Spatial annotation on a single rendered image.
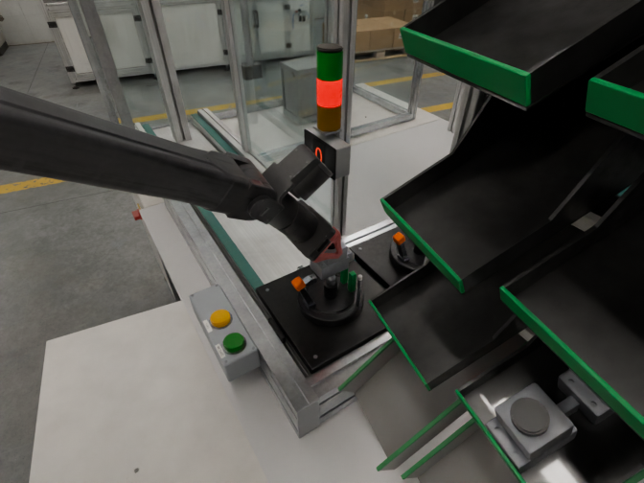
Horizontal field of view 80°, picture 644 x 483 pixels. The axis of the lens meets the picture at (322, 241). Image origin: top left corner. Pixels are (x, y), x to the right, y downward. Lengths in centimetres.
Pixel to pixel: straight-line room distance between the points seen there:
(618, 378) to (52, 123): 45
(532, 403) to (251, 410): 56
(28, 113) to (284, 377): 55
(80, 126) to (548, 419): 46
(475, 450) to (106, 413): 67
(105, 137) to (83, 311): 207
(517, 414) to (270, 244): 79
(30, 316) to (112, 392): 166
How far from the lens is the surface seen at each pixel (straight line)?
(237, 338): 78
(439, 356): 49
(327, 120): 81
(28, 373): 230
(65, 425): 94
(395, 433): 64
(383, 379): 66
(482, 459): 61
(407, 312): 52
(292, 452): 79
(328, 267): 71
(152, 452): 84
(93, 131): 39
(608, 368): 34
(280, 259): 101
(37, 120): 37
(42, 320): 250
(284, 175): 55
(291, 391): 72
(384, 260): 93
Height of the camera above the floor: 159
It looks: 40 degrees down
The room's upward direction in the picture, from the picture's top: straight up
